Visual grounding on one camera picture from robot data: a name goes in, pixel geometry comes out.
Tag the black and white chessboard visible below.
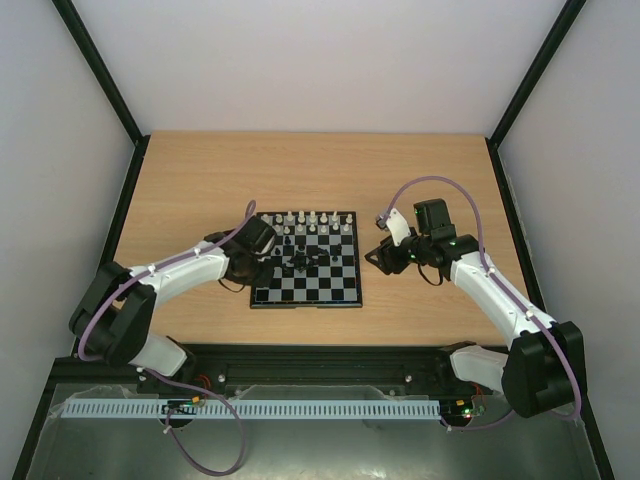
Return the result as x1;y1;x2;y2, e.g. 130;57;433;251
250;210;363;309

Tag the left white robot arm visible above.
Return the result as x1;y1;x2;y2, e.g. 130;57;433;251
69;216;276;378

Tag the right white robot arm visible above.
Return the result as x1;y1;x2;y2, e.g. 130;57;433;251
365;199;585;418

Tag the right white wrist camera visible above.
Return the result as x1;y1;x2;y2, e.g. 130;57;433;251
376;208;411;247

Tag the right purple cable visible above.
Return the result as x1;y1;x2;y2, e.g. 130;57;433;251
387;174;584;434

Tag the purple cable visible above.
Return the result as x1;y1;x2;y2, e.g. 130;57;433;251
387;174;584;434
77;199;259;475

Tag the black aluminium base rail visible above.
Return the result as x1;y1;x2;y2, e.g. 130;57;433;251
49;342;506;401

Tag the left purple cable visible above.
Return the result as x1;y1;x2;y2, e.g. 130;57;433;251
77;199;259;475

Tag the white slotted cable duct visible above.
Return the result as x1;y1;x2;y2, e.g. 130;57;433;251
60;398;441;420

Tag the right black frame post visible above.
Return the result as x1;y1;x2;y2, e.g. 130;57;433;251
488;0;589;146

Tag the black frame post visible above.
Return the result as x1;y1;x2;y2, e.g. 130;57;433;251
488;0;589;146
49;0;150;146

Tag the left black frame post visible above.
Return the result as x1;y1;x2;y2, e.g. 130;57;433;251
49;0;150;146

